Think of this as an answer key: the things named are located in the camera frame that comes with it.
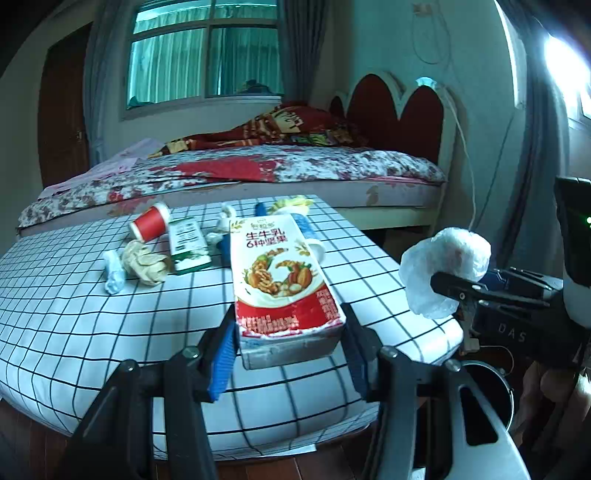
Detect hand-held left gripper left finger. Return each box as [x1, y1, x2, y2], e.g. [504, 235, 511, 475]
[53, 305, 243, 480]

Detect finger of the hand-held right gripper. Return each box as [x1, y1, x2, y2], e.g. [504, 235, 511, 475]
[482, 267, 565, 298]
[430, 271, 564, 311]

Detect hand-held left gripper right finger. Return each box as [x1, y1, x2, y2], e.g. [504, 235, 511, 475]
[339, 302, 532, 480]

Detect white plastic bag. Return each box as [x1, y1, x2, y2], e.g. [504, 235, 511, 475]
[399, 227, 491, 319]

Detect black trash bin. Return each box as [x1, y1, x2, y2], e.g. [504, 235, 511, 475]
[459, 360, 514, 432]

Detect red white milk carton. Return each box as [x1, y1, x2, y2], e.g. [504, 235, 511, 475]
[228, 213, 347, 371]

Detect green white milk carton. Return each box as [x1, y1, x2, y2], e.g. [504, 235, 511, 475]
[167, 217, 213, 276]

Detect white tissue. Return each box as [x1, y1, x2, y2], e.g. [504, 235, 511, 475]
[205, 203, 238, 245]

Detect person's right hand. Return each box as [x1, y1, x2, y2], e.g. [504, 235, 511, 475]
[524, 357, 591, 418]

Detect grey curtain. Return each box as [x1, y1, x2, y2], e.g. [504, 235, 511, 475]
[85, 0, 139, 162]
[522, 46, 568, 268]
[277, 0, 356, 121]

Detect crumpled brown paper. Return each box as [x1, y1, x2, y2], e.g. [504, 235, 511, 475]
[121, 239, 174, 286]

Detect red paper cup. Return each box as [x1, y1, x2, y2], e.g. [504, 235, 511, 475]
[129, 202, 171, 241]

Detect white black checkered tablecloth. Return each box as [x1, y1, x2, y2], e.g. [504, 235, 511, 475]
[0, 194, 465, 462]

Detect crumpled yellow paper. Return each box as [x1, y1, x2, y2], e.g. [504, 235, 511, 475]
[270, 195, 309, 214]

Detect red white headboard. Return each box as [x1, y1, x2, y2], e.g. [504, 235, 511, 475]
[329, 71, 455, 167]

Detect bed with floral sheet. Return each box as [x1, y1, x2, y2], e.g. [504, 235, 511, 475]
[16, 145, 448, 238]

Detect bright window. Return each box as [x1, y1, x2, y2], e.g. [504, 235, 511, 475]
[540, 32, 591, 125]

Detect pink papers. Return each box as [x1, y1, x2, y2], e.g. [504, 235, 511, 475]
[41, 137, 164, 199]

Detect red patterned blanket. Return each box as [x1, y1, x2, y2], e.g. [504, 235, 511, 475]
[161, 104, 370, 155]

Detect brown wooden door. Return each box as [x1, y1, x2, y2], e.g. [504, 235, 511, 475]
[39, 23, 93, 190]

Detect white charging cable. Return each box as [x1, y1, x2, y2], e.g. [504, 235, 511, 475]
[434, 83, 478, 232]

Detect thin wire loop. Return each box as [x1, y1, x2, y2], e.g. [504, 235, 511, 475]
[413, 2, 451, 65]

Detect window with green frame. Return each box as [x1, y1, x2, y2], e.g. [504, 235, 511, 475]
[124, 0, 284, 109]

